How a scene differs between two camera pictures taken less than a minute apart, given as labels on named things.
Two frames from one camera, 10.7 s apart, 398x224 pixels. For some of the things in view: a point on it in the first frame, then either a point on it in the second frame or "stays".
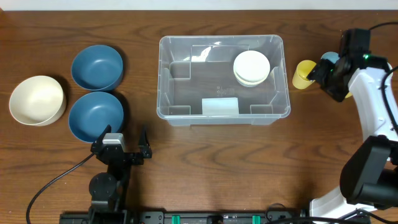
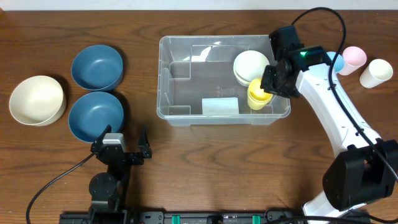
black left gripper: (125, 156) stays
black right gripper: (319, 72) → (277, 83)
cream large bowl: (38, 101) stays
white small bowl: (251, 66) stays
